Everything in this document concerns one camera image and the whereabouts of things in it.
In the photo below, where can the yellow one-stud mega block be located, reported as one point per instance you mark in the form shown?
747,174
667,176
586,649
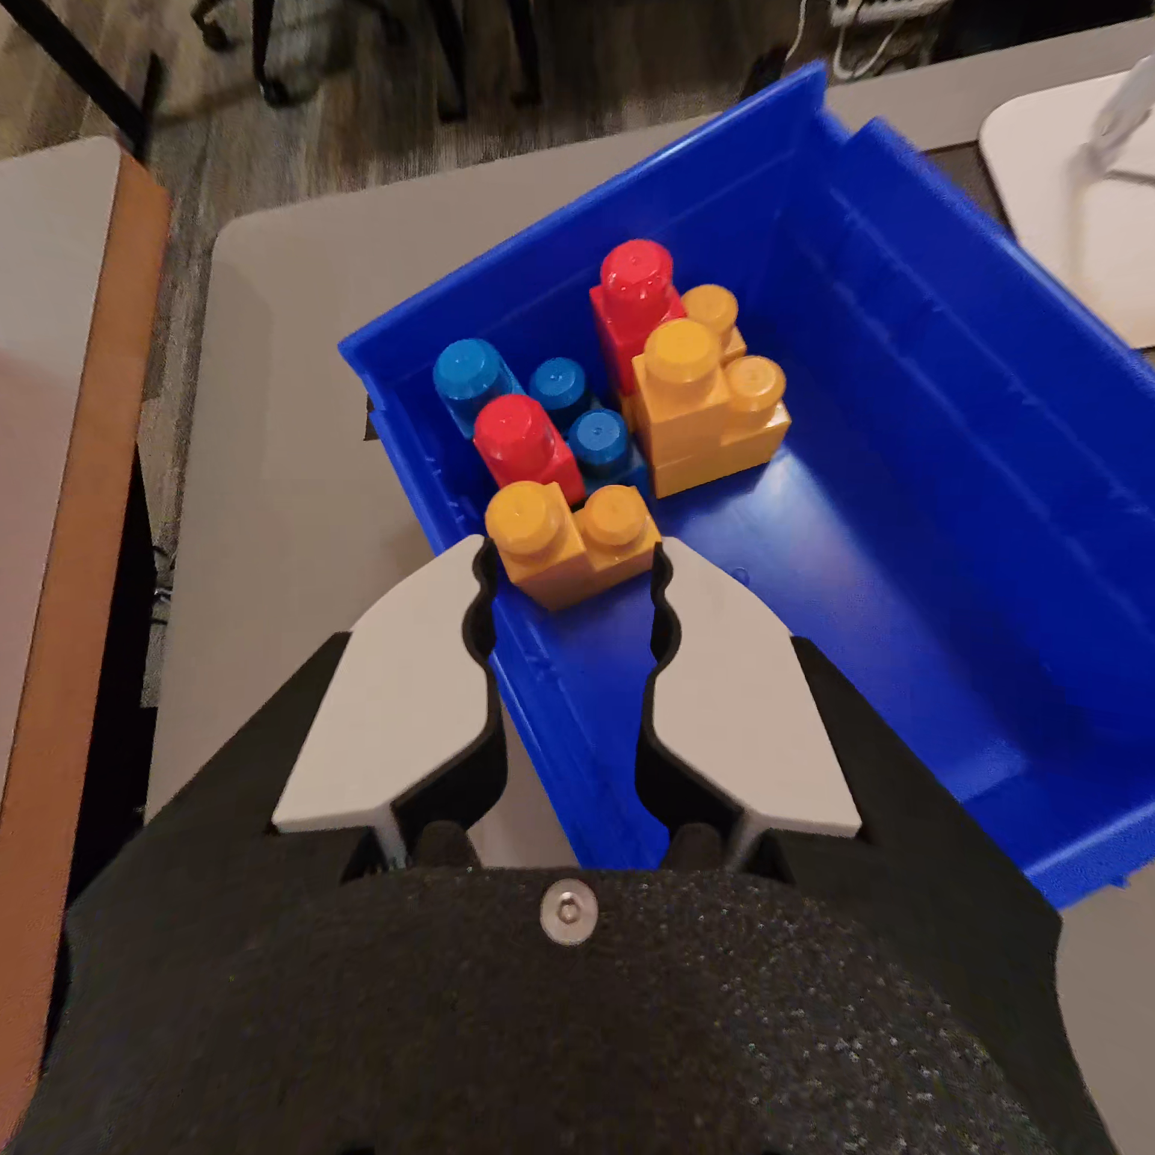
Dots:
686,380
533,533

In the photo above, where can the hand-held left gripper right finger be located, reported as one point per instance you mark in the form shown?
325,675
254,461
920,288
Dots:
749,722

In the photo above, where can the blue two-stud mega block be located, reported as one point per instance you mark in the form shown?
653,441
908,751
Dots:
600,443
561,384

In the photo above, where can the white power strip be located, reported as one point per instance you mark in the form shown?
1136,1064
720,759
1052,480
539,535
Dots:
881,9

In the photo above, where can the white sign stand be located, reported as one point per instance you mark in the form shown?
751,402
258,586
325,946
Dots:
1066,207

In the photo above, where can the blue one-stud mega block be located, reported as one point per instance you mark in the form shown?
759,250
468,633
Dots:
470,374

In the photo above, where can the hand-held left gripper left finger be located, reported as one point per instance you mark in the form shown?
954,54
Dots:
398,714

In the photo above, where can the red one-stud mega block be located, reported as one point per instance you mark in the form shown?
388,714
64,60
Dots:
519,443
637,298

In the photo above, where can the blue plastic bin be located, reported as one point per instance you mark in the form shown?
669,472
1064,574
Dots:
902,541

